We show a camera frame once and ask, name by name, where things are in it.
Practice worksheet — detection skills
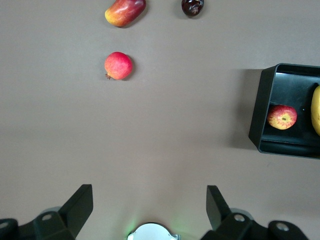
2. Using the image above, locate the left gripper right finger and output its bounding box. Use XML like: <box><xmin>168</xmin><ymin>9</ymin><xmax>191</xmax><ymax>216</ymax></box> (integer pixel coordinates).
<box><xmin>201</xmin><ymin>184</ymin><xmax>311</xmax><ymax>240</ymax></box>

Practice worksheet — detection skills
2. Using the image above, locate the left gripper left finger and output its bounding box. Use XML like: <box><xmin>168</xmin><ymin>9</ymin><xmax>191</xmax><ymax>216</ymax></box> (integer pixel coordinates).
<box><xmin>0</xmin><ymin>184</ymin><xmax>94</xmax><ymax>240</ymax></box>

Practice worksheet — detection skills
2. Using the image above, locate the red yellow apple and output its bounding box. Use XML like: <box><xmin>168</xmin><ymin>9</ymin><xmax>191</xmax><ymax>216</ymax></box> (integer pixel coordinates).
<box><xmin>266</xmin><ymin>104</ymin><xmax>298</xmax><ymax>130</ymax></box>

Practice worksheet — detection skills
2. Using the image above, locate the black plastic box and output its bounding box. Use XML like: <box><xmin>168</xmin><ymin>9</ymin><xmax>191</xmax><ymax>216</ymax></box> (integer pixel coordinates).
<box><xmin>248</xmin><ymin>62</ymin><xmax>320</xmax><ymax>160</ymax></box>

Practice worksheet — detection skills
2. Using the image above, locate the yellow banana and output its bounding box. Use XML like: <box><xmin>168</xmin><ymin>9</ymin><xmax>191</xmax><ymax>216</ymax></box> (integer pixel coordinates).
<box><xmin>310</xmin><ymin>84</ymin><xmax>320</xmax><ymax>137</ymax></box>

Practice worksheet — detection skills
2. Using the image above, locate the brown table cover sheet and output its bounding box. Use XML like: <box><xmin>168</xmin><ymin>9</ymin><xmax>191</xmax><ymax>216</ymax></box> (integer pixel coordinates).
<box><xmin>0</xmin><ymin>0</ymin><xmax>320</xmax><ymax>240</ymax></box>

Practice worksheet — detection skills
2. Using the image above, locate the red yellow mango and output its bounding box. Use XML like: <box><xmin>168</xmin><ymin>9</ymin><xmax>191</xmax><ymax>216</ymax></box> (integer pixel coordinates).
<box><xmin>104</xmin><ymin>0</ymin><xmax>147</xmax><ymax>28</ymax></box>

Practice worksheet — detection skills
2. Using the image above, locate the dark purple mangosteen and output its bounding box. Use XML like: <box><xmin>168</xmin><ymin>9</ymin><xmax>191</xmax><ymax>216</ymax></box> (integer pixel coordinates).
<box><xmin>181</xmin><ymin>0</ymin><xmax>205</xmax><ymax>19</ymax></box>

